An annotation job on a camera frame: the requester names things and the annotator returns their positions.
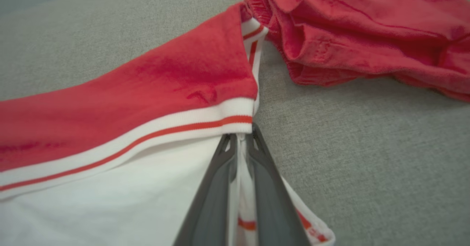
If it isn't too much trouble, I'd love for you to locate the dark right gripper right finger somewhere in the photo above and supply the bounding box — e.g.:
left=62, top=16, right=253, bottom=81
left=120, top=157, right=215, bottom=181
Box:
left=245, top=123, right=313, bottom=246

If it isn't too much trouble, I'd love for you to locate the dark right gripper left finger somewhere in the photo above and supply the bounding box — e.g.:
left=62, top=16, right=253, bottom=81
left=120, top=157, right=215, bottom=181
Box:
left=173, top=133, right=239, bottom=246

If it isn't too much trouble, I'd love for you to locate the red white striped jersey garment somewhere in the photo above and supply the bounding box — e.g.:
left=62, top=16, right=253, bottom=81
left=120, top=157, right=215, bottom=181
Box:
left=0, top=2, right=336, bottom=246

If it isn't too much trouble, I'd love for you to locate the folded red fleece garment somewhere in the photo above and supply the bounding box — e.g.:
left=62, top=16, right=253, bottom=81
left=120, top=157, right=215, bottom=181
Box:
left=244, top=0, right=470, bottom=103

